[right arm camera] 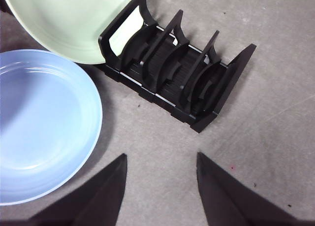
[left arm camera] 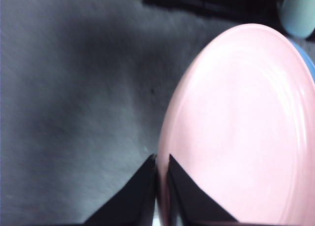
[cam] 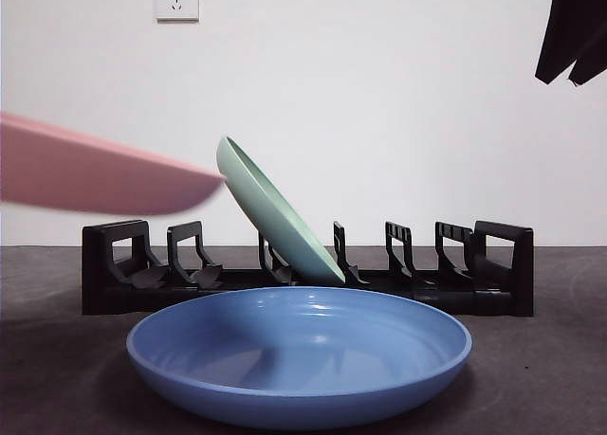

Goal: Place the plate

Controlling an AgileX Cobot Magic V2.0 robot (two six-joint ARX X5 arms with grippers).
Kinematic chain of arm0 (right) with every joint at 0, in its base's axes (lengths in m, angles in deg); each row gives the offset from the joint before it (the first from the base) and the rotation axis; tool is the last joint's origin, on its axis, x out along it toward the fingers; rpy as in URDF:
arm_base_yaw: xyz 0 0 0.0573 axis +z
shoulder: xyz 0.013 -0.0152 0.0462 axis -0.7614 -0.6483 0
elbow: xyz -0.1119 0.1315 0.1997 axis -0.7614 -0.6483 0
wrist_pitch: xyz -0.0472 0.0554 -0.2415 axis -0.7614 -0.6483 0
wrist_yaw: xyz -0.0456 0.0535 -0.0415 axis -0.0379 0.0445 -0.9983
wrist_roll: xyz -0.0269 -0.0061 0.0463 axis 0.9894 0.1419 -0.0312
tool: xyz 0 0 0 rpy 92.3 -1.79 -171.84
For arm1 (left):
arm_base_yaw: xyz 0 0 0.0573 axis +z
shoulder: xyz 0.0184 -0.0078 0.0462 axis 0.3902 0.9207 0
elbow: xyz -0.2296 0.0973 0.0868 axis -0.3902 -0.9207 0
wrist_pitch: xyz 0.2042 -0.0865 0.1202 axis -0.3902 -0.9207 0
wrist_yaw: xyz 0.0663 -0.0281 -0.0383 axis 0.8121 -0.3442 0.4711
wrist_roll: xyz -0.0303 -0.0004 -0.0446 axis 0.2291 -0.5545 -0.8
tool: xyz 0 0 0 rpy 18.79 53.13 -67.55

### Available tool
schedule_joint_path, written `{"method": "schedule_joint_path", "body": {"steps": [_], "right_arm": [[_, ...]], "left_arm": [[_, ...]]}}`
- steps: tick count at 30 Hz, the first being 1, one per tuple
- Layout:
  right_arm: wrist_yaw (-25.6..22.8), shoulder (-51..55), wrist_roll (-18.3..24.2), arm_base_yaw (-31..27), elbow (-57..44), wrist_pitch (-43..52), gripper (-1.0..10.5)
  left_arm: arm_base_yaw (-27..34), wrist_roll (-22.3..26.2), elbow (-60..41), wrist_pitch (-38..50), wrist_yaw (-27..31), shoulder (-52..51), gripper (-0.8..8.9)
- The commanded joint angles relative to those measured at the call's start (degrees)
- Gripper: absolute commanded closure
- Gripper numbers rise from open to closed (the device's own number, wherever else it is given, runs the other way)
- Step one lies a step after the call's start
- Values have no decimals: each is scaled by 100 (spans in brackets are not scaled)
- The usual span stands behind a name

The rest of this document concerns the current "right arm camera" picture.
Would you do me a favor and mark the green round plate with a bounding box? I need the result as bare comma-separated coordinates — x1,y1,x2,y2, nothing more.
1,0,148,65

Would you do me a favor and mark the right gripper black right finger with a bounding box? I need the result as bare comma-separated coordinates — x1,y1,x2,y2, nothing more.
196,152,306,226

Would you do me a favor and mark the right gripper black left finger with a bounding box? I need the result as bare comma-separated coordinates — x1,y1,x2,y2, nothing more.
24,153,128,226

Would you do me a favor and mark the blue round plate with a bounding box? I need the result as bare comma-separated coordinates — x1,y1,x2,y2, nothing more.
0,49,103,206

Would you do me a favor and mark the black plastic dish rack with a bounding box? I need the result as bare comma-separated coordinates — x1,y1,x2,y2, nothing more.
0,0,257,133

